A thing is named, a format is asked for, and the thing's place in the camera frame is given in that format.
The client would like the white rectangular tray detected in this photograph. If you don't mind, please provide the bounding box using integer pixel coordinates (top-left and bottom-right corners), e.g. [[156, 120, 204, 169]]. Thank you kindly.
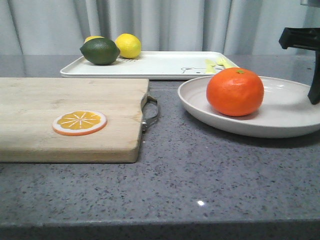
[[60, 51, 236, 80]]

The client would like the wooden cutting board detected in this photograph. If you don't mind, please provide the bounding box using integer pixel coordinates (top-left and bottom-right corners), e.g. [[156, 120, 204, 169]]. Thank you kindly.
[[0, 77, 149, 163]]

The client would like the yellow lemon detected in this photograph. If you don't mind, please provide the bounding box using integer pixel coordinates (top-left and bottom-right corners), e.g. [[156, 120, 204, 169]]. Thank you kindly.
[[115, 33, 142, 59], [84, 35, 104, 44]]

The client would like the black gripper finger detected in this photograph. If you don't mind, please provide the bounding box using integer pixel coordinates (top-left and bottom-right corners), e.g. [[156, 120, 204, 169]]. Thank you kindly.
[[307, 50, 320, 105]]

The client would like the yellow plastic knife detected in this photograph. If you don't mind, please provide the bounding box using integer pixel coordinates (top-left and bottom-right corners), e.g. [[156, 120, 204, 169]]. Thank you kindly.
[[205, 59, 217, 74]]

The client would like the yellow plastic fork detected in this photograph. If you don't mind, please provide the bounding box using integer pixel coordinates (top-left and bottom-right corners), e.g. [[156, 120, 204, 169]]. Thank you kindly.
[[216, 57, 238, 69]]

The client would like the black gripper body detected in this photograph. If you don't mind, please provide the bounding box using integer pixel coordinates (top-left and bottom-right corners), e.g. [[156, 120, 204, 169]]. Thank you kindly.
[[279, 27, 320, 51]]

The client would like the grey curtain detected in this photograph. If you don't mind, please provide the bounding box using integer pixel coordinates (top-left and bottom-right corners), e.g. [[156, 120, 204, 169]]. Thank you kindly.
[[0, 0, 320, 55]]

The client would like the metal cutting board handle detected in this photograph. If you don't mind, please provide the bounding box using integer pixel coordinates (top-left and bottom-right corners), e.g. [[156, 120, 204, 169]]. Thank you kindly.
[[140, 94, 160, 133]]

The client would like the orange slice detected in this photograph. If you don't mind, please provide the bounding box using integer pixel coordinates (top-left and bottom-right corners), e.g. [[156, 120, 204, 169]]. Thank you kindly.
[[52, 110, 107, 137]]

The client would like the beige round plate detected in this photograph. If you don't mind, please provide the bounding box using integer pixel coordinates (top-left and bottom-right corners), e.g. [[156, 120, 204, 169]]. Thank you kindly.
[[177, 76, 320, 138]]

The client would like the orange mandarin fruit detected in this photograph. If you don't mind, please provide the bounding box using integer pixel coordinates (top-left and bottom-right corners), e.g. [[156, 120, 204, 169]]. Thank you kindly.
[[206, 67, 264, 117]]

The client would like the green lime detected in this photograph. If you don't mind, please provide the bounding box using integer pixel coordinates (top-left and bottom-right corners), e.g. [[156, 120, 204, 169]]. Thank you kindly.
[[80, 37, 120, 65]]

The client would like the rear yellow lemon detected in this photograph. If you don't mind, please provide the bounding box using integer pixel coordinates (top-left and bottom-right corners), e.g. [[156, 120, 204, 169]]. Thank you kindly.
[[84, 35, 104, 44]]

